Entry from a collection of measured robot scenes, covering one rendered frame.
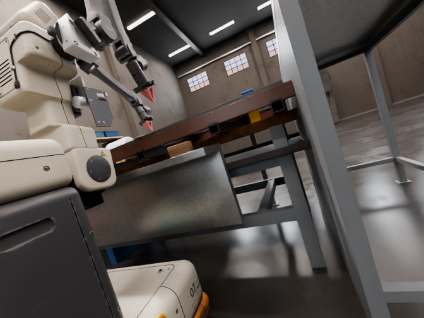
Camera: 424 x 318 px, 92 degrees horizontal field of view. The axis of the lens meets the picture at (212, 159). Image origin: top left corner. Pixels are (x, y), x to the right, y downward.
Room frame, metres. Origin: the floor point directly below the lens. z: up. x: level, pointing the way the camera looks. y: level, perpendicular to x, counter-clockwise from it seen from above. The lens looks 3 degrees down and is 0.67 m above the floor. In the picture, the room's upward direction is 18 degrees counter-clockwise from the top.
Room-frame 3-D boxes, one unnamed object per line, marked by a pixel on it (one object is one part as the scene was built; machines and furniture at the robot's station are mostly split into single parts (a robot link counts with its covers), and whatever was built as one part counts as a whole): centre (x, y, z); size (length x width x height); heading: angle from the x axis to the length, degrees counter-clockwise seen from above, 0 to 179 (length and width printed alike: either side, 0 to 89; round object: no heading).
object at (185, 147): (0.92, 0.12, 0.71); 0.10 x 0.06 x 0.05; 80
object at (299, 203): (0.92, -0.32, 0.34); 0.06 x 0.06 x 0.68; 68
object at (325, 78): (9.47, -5.43, 1.40); 1.44 x 1.28 x 2.80; 70
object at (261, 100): (1.13, 0.35, 0.80); 1.62 x 0.04 x 0.06; 68
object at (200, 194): (1.17, 0.55, 0.48); 1.30 x 0.04 x 0.35; 68
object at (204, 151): (1.09, 0.58, 0.67); 1.30 x 0.20 x 0.03; 68
